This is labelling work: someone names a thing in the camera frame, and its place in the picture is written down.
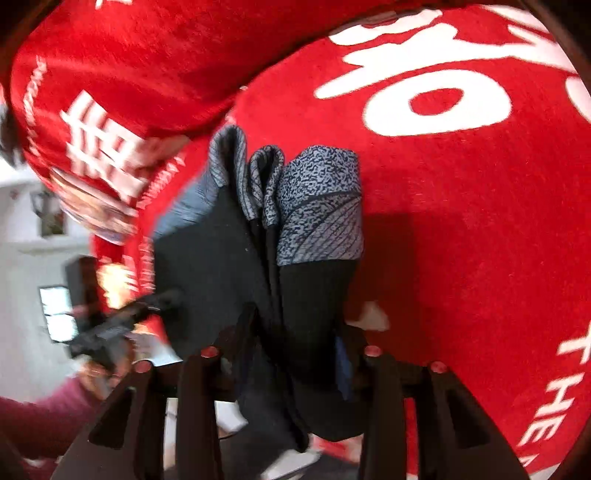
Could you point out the dark wall fixture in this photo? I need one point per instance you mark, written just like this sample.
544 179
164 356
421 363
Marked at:
46 212

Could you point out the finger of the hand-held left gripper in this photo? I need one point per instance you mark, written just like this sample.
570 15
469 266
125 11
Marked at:
157 302

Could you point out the person's left hand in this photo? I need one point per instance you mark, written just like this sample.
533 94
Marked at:
99 374

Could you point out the red printed quilt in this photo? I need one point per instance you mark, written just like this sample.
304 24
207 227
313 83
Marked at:
138 60

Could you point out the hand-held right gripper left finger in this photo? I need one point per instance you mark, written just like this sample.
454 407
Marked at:
198 406

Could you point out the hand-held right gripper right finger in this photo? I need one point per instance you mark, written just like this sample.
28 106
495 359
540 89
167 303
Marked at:
344 369

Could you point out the black pants with grey waistband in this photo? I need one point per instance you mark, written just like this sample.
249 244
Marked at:
304 300

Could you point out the bright window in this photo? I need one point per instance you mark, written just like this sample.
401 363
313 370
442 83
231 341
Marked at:
57 314

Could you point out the red printed blanket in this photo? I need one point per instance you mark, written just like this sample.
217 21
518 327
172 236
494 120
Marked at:
461 207

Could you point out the floral cloth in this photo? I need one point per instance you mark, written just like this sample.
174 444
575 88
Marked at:
92 217

